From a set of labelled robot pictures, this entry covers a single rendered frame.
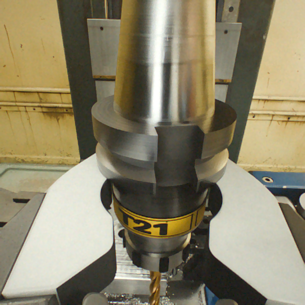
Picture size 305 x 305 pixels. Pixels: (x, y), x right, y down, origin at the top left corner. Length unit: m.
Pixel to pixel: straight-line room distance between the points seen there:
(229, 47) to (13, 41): 1.02
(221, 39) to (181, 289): 0.71
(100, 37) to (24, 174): 1.05
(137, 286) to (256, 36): 0.80
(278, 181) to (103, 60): 0.66
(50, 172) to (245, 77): 1.21
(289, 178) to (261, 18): 0.65
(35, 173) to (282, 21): 1.55
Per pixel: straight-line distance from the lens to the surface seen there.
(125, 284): 0.50
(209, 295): 0.58
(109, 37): 0.82
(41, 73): 1.37
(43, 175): 1.56
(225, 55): 0.84
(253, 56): 0.91
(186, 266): 0.59
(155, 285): 0.19
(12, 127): 1.58
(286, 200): 0.33
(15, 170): 1.66
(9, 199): 1.23
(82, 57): 0.90
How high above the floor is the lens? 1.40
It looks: 29 degrees down
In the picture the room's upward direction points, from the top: 2 degrees clockwise
